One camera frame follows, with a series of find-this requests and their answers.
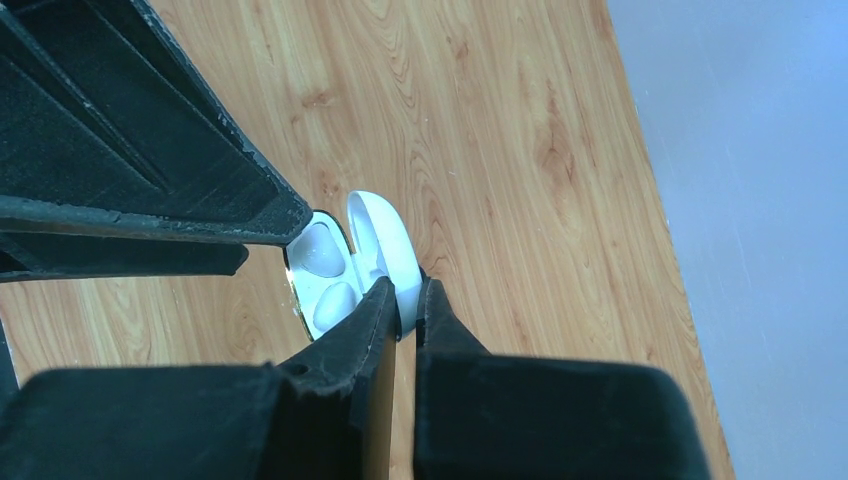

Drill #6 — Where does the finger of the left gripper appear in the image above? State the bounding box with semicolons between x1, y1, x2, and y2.
1;1;312;245
1;232;248;283

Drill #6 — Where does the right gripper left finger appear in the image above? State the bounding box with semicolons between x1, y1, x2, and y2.
1;278;400;479

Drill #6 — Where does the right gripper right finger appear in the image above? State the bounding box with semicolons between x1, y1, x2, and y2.
413;278;710;479

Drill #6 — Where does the white earbud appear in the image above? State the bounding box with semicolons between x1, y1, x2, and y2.
312;282;357;332
288;223;346;278

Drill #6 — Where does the white earbud charging case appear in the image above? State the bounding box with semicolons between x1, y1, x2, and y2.
283;190;423;341

